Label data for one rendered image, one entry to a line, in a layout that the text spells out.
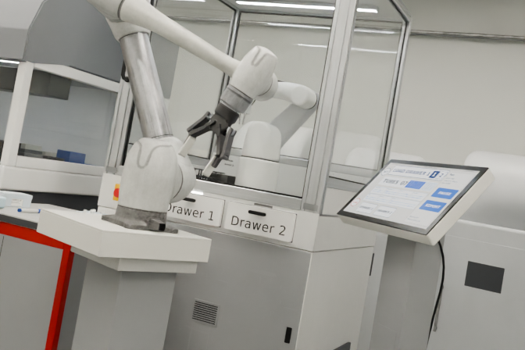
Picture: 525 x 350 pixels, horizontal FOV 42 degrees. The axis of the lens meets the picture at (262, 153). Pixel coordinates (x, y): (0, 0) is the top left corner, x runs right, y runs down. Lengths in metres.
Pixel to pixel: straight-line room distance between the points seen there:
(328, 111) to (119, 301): 1.11
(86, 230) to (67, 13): 1.56
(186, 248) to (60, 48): 1.51
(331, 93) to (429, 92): 3.27
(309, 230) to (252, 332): 0.46
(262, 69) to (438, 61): 3.95
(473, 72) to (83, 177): 3.46
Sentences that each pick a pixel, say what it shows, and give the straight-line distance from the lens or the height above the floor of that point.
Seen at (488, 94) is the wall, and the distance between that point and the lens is 5.80.
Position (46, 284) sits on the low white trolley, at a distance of 2.52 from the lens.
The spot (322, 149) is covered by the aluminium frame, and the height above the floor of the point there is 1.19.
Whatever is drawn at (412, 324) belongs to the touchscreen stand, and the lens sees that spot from 2.39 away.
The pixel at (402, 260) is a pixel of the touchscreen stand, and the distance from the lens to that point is 2.38.
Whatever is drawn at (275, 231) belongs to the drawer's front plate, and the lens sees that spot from 2.68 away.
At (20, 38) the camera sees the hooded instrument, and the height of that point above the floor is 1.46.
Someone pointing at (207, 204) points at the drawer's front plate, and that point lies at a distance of 2.81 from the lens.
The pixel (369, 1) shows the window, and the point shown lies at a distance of 2.96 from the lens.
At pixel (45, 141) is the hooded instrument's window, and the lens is 3.33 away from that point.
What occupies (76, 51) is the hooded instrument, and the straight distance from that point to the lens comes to 3.40.
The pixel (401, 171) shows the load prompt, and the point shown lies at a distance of 2.53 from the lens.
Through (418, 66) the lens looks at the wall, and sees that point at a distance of 5.96.
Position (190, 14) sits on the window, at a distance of 3.03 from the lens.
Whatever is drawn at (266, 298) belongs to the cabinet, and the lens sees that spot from 2.73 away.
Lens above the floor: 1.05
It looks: 2 degrees up
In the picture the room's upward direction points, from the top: 10 degrees clockwise
